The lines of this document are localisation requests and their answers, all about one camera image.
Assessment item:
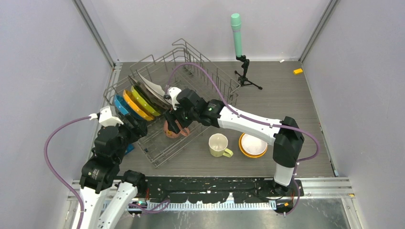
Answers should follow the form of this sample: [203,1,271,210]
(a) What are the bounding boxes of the orange polka dot plate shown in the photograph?
[123,90,155,121]

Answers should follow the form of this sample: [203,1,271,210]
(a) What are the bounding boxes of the yellow green mug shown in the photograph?
[208,133,233,157]

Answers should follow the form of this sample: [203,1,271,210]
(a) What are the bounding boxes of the grey wire dish rack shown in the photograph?
[104,38,241,169]

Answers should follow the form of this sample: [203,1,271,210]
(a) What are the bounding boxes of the orange bowl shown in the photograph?
[238,133,268,159]

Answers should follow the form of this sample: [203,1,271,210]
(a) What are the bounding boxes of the green polka dot plate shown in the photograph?
[131,86,161,116]

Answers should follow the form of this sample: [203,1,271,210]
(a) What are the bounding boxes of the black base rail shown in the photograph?
[141,177,304,204]

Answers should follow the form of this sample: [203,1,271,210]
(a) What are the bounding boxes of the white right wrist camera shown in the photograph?
[163,87,182,110]

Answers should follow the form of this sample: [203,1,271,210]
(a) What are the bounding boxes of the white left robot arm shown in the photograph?
[74,114,148,229]

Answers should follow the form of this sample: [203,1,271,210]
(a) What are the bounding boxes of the blue green toy blocks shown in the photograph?
[124,144,134,156]

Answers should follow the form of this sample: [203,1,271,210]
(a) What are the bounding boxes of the white bowl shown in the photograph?
[241,134,268,156]

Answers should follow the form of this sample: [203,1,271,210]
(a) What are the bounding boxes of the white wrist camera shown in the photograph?
[89,105,124,127]
[163,87,182,110]

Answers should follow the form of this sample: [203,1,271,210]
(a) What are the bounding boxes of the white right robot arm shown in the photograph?
[163,87,305,196]

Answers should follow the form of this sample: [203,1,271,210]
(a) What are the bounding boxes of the square floral plate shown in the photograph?
[128,76,171,110]

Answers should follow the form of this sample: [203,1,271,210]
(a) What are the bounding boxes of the green microphone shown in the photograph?
[230,13,242,57]

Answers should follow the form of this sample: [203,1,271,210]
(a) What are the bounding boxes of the blue polka dot plate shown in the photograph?
[113,94,144,120]

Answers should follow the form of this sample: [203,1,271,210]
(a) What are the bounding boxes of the small yellow block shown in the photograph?
[293,68,303,75]

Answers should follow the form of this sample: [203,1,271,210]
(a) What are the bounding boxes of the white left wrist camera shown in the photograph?
[89,105,124,127]

